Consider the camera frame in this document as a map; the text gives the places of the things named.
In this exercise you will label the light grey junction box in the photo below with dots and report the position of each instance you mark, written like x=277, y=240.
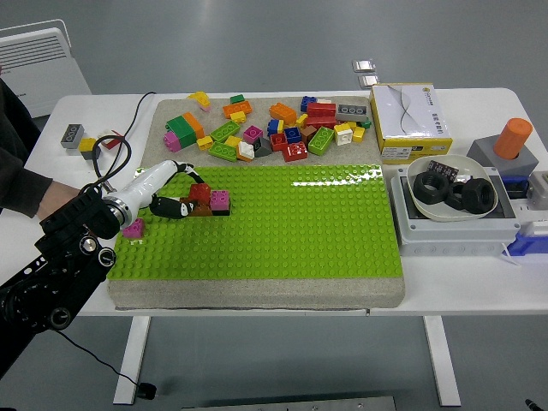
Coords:
x=449, y=237

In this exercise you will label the grey sloped brick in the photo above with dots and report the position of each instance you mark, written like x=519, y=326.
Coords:
x=263, y=147

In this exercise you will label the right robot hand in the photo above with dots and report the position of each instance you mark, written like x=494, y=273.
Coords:
x=533, y=406

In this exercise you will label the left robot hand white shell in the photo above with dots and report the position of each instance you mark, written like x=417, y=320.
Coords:
x=145, y=182

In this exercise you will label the blue building brick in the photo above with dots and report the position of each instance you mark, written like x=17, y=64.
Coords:
x=308, y=103
x=272, y=127
x=293, y=135

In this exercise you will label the small black hex nut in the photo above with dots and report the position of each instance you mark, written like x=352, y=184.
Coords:
x=451, y=204

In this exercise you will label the grey brick with round holes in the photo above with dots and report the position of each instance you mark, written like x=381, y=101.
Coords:
x=352, y=112
x=72, y=135

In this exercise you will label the brown building brick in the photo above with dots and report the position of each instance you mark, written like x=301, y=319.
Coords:
x=308, y=133
x=202, y=210

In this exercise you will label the white panel heater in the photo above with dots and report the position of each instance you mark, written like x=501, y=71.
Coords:
x=43, y=73

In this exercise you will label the white bowl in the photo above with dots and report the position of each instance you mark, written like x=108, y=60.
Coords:
x=424, y=210

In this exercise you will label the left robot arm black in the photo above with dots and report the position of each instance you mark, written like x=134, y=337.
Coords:
x=77, y=218

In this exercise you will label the white building brick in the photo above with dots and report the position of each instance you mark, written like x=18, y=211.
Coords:
x=107, y=133
x=343, y=138

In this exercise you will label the light pink building brick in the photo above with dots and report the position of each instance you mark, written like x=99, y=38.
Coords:
x=171, y=142

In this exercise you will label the white zip tie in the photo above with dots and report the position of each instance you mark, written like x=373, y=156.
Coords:
x=509, y=254

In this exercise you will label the glossy red building brick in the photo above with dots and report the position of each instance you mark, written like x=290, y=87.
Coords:
x=295, y=152

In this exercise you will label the purple circuit board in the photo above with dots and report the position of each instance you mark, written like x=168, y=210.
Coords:
x=443, y=169

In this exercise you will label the white and orange brick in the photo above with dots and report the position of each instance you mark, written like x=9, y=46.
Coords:
x=246, y=150

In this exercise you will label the small light pink brick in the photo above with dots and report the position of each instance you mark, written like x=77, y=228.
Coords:
x=205, y=107

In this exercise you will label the person's forearm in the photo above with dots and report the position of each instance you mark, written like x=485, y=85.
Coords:
x=17, y=171

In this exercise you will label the grey connector box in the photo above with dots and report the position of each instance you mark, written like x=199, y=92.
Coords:
x=538, y=190

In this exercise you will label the yellow building brick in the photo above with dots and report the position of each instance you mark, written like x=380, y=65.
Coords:
x=359, y=134
x=341, y=127
x=87, y=144
x=234, y=141

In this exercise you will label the dark green building brick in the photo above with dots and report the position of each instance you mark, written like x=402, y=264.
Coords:
x=180, y=128

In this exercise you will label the lime brick with round holes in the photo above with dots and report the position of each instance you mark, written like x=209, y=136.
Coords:
x=224, y=131
x=321, y=140
x=222, y=151

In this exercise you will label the yellow sloped brick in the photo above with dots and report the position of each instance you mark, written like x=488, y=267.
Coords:
x=198, y=97

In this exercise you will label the small green brick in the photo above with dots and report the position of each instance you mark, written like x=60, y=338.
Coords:
x=236, y=99
x=366, y=124

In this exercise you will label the person's hand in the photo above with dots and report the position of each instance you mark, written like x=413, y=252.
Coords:
x=55, y=199

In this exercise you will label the grey block with hole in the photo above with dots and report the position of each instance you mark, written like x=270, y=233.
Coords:
x=481, y=150

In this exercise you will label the orange building brick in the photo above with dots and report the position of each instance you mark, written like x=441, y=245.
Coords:
x=194, y=124
x=282, y=113
x=237, y=108

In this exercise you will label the orange cylinder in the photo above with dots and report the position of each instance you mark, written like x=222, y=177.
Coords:
x=511, y=137

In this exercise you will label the large black hex nut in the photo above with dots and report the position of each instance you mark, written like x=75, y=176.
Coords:
x=421, y=194
x=471, y=201

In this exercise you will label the green studded baseplate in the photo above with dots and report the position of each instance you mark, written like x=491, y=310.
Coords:
x=278, y=240

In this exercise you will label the magenta building brick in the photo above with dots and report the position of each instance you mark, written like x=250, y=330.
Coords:
x=220, y=200
x=252, y=134
x=134, y=229

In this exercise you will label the dark grey building brick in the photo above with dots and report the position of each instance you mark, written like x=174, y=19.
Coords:
x=87, y=154

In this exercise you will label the large red building brick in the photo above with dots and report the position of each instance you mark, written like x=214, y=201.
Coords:
x=319, y=122
x=321, y=109

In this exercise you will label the white table leg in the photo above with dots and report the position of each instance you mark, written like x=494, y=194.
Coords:
x=443, y=364
x=132, y=359

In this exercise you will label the blue and black part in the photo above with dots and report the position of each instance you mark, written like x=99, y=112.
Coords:
x=516, y=188

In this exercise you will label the black building brick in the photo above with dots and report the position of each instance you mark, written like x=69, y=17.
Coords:
x=220, y=213

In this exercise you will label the white and yellow cardboard box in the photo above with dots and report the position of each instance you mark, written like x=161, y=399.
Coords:
x=406, y=115

